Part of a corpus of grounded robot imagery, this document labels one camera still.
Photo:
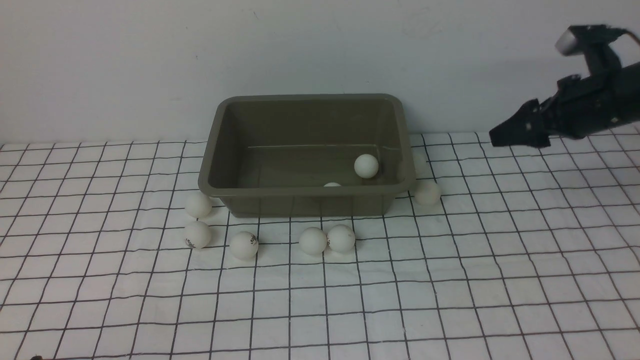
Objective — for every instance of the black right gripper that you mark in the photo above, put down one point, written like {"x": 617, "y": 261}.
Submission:
{"x": 580, "y": 108}

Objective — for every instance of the plain white ball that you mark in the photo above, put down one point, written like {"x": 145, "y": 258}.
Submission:
{"x": 341, "y": 239}
{"x": 313, "y": 241}
{"x": 427, "y": 193}
{"x": 366, "y": 166}
{"x": 198, "y": 205}

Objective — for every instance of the white black-grid tablecloth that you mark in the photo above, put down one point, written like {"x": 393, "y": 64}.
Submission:
{"x": 530, "y": 254}

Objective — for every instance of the olive green plastic bin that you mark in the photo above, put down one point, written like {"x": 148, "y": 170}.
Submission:
{"x": 271, "y": 155}

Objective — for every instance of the white ball with black logo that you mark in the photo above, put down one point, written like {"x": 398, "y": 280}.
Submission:
{"x": 244, "y": 245}

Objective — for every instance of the white ball with logo left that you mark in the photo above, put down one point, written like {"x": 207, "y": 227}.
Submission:
{"x": 197, "y": 234}

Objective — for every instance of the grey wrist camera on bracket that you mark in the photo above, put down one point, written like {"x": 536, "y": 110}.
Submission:
{"x": 593, "y": 42}

